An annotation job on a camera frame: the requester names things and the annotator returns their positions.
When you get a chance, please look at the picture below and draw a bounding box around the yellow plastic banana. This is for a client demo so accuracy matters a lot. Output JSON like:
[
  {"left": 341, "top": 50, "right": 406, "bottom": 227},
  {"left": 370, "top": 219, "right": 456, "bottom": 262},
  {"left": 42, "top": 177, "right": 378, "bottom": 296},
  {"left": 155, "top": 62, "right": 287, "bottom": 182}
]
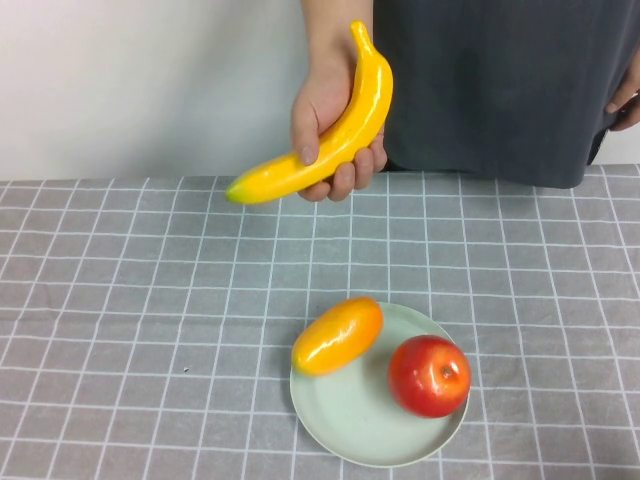
[{"left": 224, "top": 19, "right": 395, "bottom": 205}]

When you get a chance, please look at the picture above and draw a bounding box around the person in dark shirt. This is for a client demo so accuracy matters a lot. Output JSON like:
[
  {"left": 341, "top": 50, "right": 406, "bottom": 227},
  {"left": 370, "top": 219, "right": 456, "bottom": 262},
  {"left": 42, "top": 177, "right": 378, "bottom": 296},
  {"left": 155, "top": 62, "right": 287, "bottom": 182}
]
[{"left": 372, "top": 0, "right": 640, "bottom": 190}]

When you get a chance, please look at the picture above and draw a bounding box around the person's right hand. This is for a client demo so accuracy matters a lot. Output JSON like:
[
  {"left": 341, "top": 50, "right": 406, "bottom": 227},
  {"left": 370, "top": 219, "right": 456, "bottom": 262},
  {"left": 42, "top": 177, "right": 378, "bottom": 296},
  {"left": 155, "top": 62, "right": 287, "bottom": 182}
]
[{"left": 290, "top": 43, "right": 389, "bottom": 203}]

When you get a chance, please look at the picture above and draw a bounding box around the red plastic apple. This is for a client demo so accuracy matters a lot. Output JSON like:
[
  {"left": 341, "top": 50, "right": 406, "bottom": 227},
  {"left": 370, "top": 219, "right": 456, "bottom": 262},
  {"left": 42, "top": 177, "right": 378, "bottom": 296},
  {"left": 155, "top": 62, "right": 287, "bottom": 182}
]
[{"left": 387, "top": 334, "right": 473, "bottom": 420}]

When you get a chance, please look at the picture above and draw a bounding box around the pale green round plate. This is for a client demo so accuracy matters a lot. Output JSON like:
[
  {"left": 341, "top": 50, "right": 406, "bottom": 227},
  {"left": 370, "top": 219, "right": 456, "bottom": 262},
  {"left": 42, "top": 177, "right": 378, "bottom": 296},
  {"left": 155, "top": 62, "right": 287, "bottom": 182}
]
[{"left": 289, "top": 301, "right": 472, "bottom": 469}]

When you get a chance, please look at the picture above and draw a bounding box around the person's right forearm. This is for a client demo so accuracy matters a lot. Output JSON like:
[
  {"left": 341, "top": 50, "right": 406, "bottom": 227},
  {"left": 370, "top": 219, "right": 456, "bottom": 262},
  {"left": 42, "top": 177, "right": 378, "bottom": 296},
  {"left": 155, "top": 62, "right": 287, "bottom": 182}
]
[{"left": 302, "top": 0, "right": 375, "bottom": 50}]

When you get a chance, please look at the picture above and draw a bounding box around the person's left hand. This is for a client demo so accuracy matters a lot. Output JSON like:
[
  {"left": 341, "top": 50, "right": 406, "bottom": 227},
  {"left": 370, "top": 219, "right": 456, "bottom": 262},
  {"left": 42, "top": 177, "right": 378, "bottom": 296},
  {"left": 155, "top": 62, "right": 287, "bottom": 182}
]
[{"left": 604, "top": 67, "right": 640, "bottom": 133}]

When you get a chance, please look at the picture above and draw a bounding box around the orange yellow plastic mango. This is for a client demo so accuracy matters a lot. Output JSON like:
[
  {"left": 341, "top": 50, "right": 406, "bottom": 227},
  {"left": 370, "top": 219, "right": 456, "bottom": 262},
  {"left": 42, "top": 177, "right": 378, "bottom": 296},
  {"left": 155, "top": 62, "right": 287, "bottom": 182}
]
[{"left": 291, "top": 296, "right": 385, "bottom": 377}]

